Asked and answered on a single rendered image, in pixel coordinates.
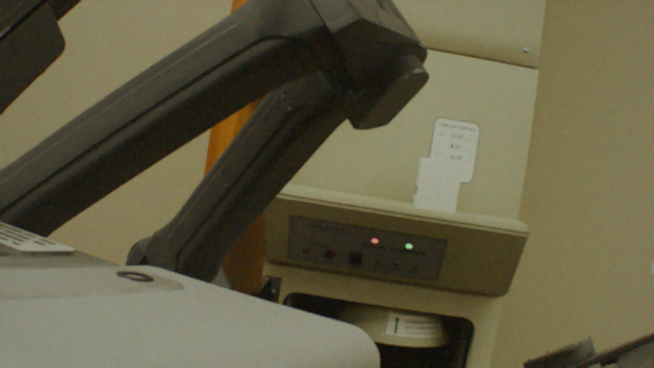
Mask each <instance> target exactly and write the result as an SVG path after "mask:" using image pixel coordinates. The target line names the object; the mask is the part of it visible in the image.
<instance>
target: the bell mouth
mask: <svg viewBox="0 0 654 368"><path fill-rule="evenodd" d="M331 319H333V320H335V321H341V322H343V323H348V324H351V325H354V326H357V327H358V328H360V329H361V330H363V331H364V332H366V333H367V334H368V335H369V337H370V338H371V339H372V340H373V342H378V343H382V344H388V345H398V346H405V347H418V348H427V347H436V346H441V345H445V344H447V343H448V342H449V341H450V336H449V333H448V330H447V324H446V320H445V315H442V314H436V313H427V312H421V311H416V310H406V309H401V308H396V307H386V306H382V305H376V304H367V303H363V302H354V301H349V300H343V301H342V303H341V304H340V306H339V307H338V309H337V310H336V312H335V313H334V315H333V316H332V318H331Z"/></svg>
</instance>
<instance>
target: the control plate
mask: <svg viewBox="0 0 654 368"><path fill-rule="evenodd" d="M371 238H378V240H379V242H378V243H377V244H374V243H372V242H371ZM447 241H448V240H446V239H437V238H432V237H423V236H418V235H413V234H404V233H399V232H394V231H386V230H381V229H372V228H367V227H362V226H354V225H349V224H343V223H335V222H331V221H322V220H317V219H312V218H304V217H299V216H294V215H290V220H289V240H288V259H293V260H297V261H306V262H310V263H315V264H323V265H328V266H333V267H341V268H346V269H354V270H360V271H365V272H373V273H378V274H384V275H393V276H397V277H406V278H412V279H417V280H426V281H431V282H437V280H438V276H439V272H440V269H441V265H442V261H443V258H444V254H445V250H446V247H447ZM407 243H411V244H413V248H412V249H407V248H405V245H406V244H407ZM302 248H309V249H310V252H309V253H305V252H303V251H302ZM327 250H332V251H334V252H335V254H336V256H335V258H332V259H329V258H326V257H325V255H324V254H325V252H326V251H327ZM350 251H353V252H358V253H362V254H363V257H362V262H361V265H357V264H349V257H350ZM376 258H379V259H381V260H382V261H381V263H380V264H376V262H374V260H375V259H376ZM394 261H398V262H400V263H401V265H400V266H399V267H395V265H393V264H394ZM413 264H417V265H419V266H420V267H419V269H418V270H414V268H412V267H413Z"/></svg>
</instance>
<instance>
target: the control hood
mask: <svg viewBox="0 0 654 368"><path fill-rule="evenodd" d="M290 215H294V216H299V217H304V218H312V219H317V220H322V221H331V222H335V223H343V224H349V225H354V226H362V227H367V228H372V229H381V230H386V231H394V232H399V233H404V234H413V235H418V236H423V237H432V238H437V239H446V240H448V241H447V247H446V250H445V254H444V258H443V261H442V265H441V269H440V272H439V276H438V280H437V282H431V281H426V280H417V279H412V278H406V277H397V276H393V275H384V274H378V273H373V272H365V271H360V270H354V269H346V268H341V267H333V266H328V265H323V264H315V263H310V262H306V261H297V260H293V259H288V240H289V220H290ZM529 234H530V229H529V228H528V226H527V225H526V224H524V223H522V222H520V221H519V220H517V219H513V218H505V217H499V216H495V215H486V214H481V213H476V212H467V211H463V210H455V213H452V212H443V211H438V210H430V209H424V208H419V207H415V206H414V204H413V203H412V202H403V201H399V200H393V199H385V198H380V197H375V196H367V195H361V194H356V193H348V192H343V191H335V190H329V189H325V188H316V187H311V186H306V185H297V184H293V183H288V184H287V185H286V186H285V187H284V188H283V189H282V190H281V192H280V193H279V194H278V195H277V196H276V197H275V198H274V200H273V201H272V202H271V203H270V204H269V206H268V207H267V208H266V209H265V210H264V211H263V256H264V257H266V259H269V260H274V261H281V262H286V263H291V264H299V265H304V266H309V267H317V268H321V269H330V270H334V271H340V272H348V273H353V274H358V275H366V276H372V277H381V278H385V279H391V280H400V281H404V282H410V283H419V284H424V285H434V286H439V287H445V288H454V289H459V290H465V291H475V292H480V293H486V294H496V295H502V296H504V295H505V294H507V293H508V291H509V287H510V286H511V283H512V280H513V277H514V276H515V272H516V270H517V267H518V264H519V262H520V259H521V256H522V254H523V251H524V248H525V246H526V243H527V240H528V237H529Z"/></svg>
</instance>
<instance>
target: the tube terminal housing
mask: <svg viewBox="0 0 654 368"><path fill-rule="evenodd" d="M427 51H428V56H427V59H426V61H425V63H424V65H423V66H424V67H425V69H426V71H427V72H428V73H429V76H430V77H429V80H428V82H427V83H426V85H425V86H424V87H423V88H422V89H421V90H420V92H419V93H418V94H417V95H416V96H415V97H414V98H413V99H412V100H411V101H410V102H409V104H408V105H407V106H406V107H405V108H404V109H403V110H402V111H401V112H400V113H399V114H398V115H397V116H396V117H395V118H394V119H393V120H392V121H391V122H390V123H389V124H388V125H387V126H383V127H379V128H376V129H369V130H356V129H353V127H352V126H351V124H350V122H349V120H346V121H345V122H344V123H343V124H342V125H341V126H339V127H338V128H337V129H336V130H335V131H334V133H333V134H332V135H331V136H330V137H329V138H328V139H327V140H326V141H325V142H324V143H323V144H322V145H321V147H320V148H319V149H318V150H317V151H316V152H315V154H314V155H313V156H312V157H311V158H310V159H309V160H308V162H307V163H306V164H305V165H304V166H303V167H302V168H301V169H300V170H299V171H298V173H297V174H296V175H295V176H294V177H293V178H292V180H291V181H290V182H289V183H293V184H297V185H306V186H311V187H316V188H325V189H329V190H335V191H343V192H348V193H356V194H361V195H367V196H375V197H380V198H385V199H393V200H399V201H403V202H412V203H413V199H414V195H415V186H416V181H417V176H418V167H419V162H420V157H424V158H429V153H430V149H431V139H432V134H433V129H434V119H435V116H438V117H443V118H451V119H456V120H463V121H468V122H473V123H480V124H482V125H481V130H480V139H479V145H478V150H477V159H476V164H475V169H474V178H473V183H472V185H470V184H465V183H460V186H459V192H458V200H457V205H456V210H463V211H467V212H476V213H481V214H486V215H495V216H499V217H505V218H513V219H518V215H519V210H520V201H521V196H522V192H523V183H524V178H525V173H526V164H527V158H528V149H529V144H530V138H531V128H532V123H533V116H534V106H535V101H536V90H537V83H538V76H539V71H538V70H536V69H529V68H525V67H521V66H515V65H510V64H503V63H499V62H495V61H488V60H483V59H479V58H472V57H467V56H463V55H456V54H451V53H443V52H439V51H434V50H427ZM264 275H271V276H275V277H282V284H281V289H280V298H279V304H281V305H282V303H283V301H284V299H285V297H286V296H287V295H288V294H291V293H294V292H300V293H305V294H313V295H318V296H326V297H331V298H335V299H344V300H349V301H354V302H363V303H367V304H376V305H382V306H386V307H396V308H401V309H406V310H416V311H421V312H427V313H436V314H442V315H451V316H458V317H463V318H467V319H469V320H470V321H471V322H472V325H473V329H472V336H471V340H470V344H469V350H468V354H467V358H466V364H465V368H489V366H490V362H491V356H492V352H493V346H494V342H495V338H496V332H497V328H498V324H499V318H500V314H501V307H502V303H503V299H504V296H502V295H496V294H486V293H480V292H475V291H465V290H459V289H454V288H445V287H439V286H434V285H424V284H419V283H410V282H404V281H400V280H391V279H385V278H381V277H372V276H366V275H358V274H353V273H348V272H340V271H334V270H330V269H321V268H317V267H309V266H304V265H299V264H291V263H286V262H281V261H274V260H269V259H266V261H265V267H264V272H263V276H264Z"/></svg>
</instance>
